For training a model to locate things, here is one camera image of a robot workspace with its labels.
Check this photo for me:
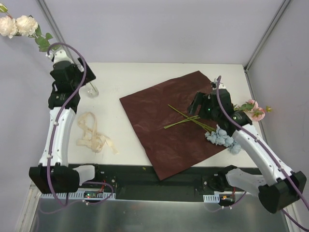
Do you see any blue hydrangea flower stem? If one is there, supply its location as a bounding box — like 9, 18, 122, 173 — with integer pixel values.
168, 104, 241, 155

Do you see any cream ribbon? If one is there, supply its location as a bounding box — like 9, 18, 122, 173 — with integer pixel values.
76, 112, 119, 155

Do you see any white peony flower stem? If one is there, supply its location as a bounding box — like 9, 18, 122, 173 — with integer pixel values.
0, 3, 53, 52

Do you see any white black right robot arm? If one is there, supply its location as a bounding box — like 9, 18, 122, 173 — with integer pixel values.
188, 88, 308, 213

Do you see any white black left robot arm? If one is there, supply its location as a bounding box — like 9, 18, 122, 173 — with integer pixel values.
28, 58, 102, 194

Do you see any clear glass flask vase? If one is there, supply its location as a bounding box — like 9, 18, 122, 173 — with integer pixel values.
85, 82, 99, 98

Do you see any pink blossom flower stem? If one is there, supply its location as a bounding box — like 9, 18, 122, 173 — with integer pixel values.
163, 99, 272, 132

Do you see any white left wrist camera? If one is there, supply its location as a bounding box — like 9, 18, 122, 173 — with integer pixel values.
46, 49, 71, 64

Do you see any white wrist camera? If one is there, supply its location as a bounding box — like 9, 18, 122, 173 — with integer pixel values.
211, 79, 226, 90
46, 49, 71, 64

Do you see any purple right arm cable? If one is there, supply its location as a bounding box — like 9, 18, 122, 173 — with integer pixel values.
205, 75, 309, 232

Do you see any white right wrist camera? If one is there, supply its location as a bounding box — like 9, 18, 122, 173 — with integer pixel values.
211, 79, 226, 90

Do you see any aluminium frame post left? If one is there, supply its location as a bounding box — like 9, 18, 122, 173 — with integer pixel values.
36, 0, 76, 64

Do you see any aluminium frame post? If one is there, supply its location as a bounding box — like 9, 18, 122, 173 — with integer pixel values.
36, 0, 76, 64
243, 0, 293, 72

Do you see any white slotted cable duct right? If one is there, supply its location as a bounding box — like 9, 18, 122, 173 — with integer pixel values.
202, 193, 235, 203

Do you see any white slotted cable duct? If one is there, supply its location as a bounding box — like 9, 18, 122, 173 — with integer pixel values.
202, 193, 235, 203
41, 190, 116, 201

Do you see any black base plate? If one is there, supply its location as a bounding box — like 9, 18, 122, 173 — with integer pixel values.
45, 163, 277, 201

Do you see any white slotted cable duct left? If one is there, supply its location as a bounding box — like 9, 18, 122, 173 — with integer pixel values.
41, 190, 116, 201

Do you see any aluminium frame post right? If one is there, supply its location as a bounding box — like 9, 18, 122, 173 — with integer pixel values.
243, 0, 293, 72

